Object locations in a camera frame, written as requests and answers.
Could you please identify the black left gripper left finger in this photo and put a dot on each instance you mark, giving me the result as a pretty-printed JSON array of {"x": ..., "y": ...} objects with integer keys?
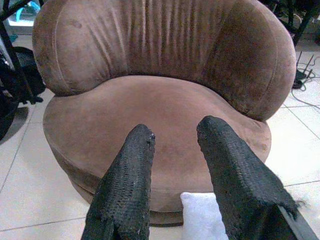
[{"x": 125, "y": 195}]

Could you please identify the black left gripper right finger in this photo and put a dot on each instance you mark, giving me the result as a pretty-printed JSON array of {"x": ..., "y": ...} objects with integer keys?
[{"x": 242, "y": 190}]

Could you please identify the grey pillow with white lettering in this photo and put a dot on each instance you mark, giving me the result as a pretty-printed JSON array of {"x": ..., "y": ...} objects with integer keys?
[{"x": 200, "y": 215}]

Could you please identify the brown round velvet sofa chair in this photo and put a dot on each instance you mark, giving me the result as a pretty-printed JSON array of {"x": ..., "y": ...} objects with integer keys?
[{"x": 162, "y": 87}]

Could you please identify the black router with antennas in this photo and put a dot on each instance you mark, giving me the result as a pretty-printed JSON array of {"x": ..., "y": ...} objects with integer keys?
[{"x": 302, "y": 77}]

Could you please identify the black backpack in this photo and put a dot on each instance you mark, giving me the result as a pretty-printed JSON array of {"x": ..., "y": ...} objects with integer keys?
[{"x": 30, "y": 72}]

